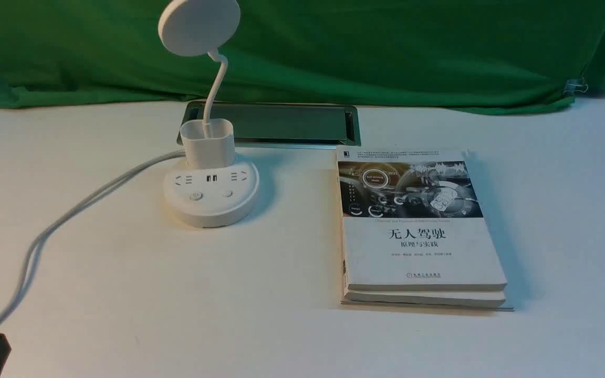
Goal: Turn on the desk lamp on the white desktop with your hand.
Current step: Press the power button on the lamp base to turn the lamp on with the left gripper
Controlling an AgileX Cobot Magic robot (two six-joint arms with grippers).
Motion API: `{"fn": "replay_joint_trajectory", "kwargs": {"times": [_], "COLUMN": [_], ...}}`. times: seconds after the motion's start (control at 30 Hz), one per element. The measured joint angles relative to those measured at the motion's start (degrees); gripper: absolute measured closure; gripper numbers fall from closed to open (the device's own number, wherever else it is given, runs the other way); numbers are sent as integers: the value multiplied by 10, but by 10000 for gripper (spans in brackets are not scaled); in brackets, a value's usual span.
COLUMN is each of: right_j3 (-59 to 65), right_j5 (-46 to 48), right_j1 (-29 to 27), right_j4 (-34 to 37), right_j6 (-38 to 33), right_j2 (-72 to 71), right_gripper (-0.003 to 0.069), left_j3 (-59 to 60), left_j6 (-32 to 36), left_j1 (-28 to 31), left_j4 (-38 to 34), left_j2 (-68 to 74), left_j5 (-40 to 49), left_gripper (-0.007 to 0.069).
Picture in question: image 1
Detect white lamp power cord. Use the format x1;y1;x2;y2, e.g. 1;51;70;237
0;150;186;347

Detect metal desk cable grommet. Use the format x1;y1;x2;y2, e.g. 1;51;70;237
177;101;362;148

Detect green backdrop cloth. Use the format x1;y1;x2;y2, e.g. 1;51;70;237
0;1;605;115

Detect lower white book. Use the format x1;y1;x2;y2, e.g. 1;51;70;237
340;252;515;312

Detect silver binder clip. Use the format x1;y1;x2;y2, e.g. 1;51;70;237
562;77;590;97

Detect white desk lamp with sockets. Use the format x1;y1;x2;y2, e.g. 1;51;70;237
158;1;260;229

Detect white autonomous driving book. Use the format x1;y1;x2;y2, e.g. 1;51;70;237
336;146;507;291

